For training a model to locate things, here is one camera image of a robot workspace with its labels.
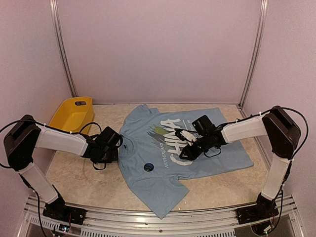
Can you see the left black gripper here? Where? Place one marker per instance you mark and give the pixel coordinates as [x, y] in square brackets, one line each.
[114, 156]

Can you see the yellow plastic basket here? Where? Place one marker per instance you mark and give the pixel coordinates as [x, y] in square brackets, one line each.
[73, 114]

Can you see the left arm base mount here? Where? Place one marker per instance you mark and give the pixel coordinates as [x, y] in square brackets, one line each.
[58, 210]

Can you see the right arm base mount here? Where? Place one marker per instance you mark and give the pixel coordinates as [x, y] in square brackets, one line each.
[262, 216]

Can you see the round blue brooch badge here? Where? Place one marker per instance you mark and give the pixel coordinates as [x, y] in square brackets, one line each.
[148, 167]

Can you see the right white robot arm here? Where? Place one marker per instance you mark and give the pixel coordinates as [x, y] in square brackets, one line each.
[276, 124]

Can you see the aluminium front frame rail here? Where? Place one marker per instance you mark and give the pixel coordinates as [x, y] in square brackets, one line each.
[106, 222]

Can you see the aluminium corner post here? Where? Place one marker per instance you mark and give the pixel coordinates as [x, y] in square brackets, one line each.
[61, 47]
[255, 52]

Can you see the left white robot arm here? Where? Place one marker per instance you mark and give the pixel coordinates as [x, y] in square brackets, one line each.
[26, 135]

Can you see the right aluminium corner post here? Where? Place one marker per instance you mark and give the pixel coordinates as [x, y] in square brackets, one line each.
[255, 52]

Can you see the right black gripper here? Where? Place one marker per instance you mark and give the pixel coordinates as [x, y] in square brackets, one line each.
[186, 151]

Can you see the left aluminium corner post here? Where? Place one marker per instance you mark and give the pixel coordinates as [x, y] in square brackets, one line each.
[61, 47]

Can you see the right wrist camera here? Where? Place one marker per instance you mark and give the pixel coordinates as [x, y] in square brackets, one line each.
[189, 137]

